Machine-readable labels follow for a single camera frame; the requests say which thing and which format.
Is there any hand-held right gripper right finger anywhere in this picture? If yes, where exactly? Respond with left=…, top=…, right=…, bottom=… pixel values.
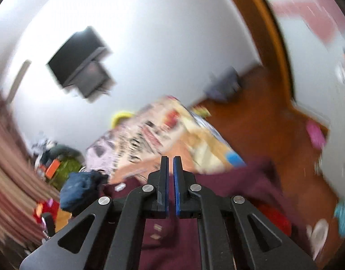
left=173, top=155, right=319, bottom=270

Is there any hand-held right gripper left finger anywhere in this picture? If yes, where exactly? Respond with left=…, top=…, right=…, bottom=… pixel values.
left=19, top=155, right=170, bottom=270

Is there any maroon garment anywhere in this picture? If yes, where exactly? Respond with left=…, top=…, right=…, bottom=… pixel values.
left=103, top=160, right=311, bottom=270

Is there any yellow tube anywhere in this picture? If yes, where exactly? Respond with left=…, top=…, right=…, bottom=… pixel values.
left=110, top=111, right=137, bottom=128

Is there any dark blue cloth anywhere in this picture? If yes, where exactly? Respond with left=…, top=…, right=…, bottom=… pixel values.
left=60, top=170, right=109, bottom=215

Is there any green covered pile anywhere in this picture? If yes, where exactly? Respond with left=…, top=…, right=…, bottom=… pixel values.
left=53, top=157, right=83, bottom=189

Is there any red cloth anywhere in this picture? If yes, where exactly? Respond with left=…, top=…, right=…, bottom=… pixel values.
left=257, top=202, right=293, bottom=236

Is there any dark green jacket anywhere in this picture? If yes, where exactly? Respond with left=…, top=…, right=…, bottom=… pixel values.
left=48, top=144, right=81, bottom=161

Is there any grey cloth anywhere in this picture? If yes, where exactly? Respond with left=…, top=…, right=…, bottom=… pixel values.
left=203, top=67, right=242, bottom=102

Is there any orange box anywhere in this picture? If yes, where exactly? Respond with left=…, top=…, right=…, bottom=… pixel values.
left=45, top=159, right=61, bottom=178

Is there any red plush toy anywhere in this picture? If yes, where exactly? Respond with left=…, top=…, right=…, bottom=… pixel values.
left=32, top=200, right=60, bottom=227

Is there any grey box under television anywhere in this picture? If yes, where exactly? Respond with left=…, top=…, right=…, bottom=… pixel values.
left=64, top=60, right=117, bottom=100

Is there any white slipper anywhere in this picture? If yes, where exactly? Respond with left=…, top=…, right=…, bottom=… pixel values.
left=305, top=219, right=329, bottom=260

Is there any pink item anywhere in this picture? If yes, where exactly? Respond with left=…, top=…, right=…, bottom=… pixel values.
left=305, top=119, right=327, bottom=150

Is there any striped curtain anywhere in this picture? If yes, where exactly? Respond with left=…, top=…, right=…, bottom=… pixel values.
left=0, top=90, right=61, bottom=249

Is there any light blue item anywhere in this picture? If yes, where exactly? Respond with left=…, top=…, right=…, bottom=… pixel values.
left=334, top=199, right=345, bottom=237

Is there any white air conditioner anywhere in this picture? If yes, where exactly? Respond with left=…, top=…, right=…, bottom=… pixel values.
left=7, top=59, right=32, bottom=102

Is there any white wardrobe sliding door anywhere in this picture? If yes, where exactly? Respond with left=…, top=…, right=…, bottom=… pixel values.
left=251, top=0, right=345, bottom=126

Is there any black wall television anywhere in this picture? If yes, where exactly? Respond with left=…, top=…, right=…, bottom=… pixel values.
left=46, top=27, right=111, bottom=89

